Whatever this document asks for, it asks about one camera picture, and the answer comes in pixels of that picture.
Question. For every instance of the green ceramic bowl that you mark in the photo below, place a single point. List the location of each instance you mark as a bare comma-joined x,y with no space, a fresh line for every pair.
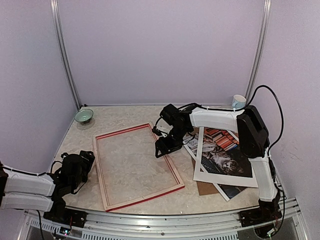
84,116

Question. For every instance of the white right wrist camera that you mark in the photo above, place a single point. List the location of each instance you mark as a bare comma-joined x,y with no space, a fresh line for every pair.
160,131

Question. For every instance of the cat and books photo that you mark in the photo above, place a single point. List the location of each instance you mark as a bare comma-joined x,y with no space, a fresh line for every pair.
223,164

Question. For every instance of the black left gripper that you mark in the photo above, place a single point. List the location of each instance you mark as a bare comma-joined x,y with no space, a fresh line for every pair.
87,164

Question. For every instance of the round swirl pattern plate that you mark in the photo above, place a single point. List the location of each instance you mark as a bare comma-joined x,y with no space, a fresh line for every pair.
228,107

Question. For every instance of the brown frame backing board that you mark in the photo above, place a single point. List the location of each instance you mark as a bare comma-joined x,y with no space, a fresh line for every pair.
205,188

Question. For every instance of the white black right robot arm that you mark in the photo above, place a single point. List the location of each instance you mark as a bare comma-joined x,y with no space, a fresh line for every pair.
253,137

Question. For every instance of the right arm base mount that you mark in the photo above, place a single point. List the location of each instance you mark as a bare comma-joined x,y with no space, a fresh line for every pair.
260,215

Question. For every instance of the white mat board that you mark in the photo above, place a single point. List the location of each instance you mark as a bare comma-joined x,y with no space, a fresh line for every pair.
218,159

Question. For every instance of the red wooden picture frame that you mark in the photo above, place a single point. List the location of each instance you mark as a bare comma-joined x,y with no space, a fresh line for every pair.
136,167

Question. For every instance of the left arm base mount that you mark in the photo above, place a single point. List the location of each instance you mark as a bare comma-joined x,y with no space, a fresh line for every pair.
66,216

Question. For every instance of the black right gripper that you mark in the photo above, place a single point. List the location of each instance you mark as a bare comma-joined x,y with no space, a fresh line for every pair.
164,146

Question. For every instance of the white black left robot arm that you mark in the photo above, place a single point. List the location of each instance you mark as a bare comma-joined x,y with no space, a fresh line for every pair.
44,192

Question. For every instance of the light blue ceramic mug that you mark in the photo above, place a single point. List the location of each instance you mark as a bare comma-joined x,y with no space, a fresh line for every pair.
238,102

